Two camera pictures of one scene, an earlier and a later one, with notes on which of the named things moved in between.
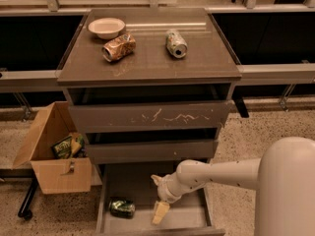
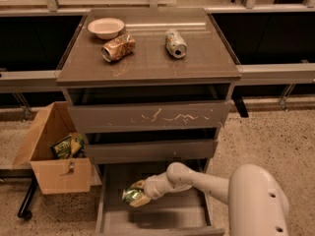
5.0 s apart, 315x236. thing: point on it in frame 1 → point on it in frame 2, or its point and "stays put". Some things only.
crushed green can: [121, 207] → [129, 194]
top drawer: [149, 108] stays put
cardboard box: [58, 175] stays put
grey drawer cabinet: [149, 88] stays put
